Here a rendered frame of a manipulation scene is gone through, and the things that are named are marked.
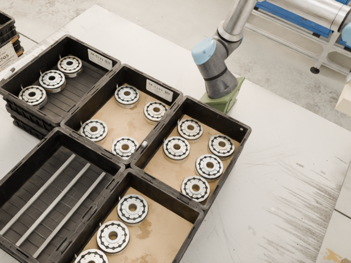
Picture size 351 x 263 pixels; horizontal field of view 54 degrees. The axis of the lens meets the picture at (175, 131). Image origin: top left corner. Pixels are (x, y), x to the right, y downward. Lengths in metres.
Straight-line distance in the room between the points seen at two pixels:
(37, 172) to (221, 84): 0.82
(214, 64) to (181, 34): 1.68
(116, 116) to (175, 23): 1.96
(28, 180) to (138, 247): 0.45
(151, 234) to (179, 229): 0.10
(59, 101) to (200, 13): 2.20
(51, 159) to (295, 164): 1.01
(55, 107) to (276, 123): 0.99
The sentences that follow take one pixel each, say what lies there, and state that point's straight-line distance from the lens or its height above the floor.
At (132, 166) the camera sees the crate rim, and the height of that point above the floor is 0.93.
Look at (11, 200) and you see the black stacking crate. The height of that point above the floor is 0.83.
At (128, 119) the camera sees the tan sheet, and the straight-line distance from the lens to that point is 1.41.
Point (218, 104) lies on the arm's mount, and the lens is 1.54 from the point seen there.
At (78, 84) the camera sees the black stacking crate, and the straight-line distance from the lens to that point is 1.55.
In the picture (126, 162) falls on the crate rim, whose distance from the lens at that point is 1.19.
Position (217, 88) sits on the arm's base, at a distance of 1.53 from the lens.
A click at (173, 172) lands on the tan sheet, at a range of 1.29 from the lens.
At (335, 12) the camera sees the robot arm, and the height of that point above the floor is 1.40.
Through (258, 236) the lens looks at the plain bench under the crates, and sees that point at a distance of 1.40.
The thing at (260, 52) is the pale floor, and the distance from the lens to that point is 3.18.
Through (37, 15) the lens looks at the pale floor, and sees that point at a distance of 3.35.
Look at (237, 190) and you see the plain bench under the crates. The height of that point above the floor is 0.70.
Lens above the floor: 1.95
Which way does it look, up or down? 54 degrees down
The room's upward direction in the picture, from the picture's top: 11 degrees clockwise
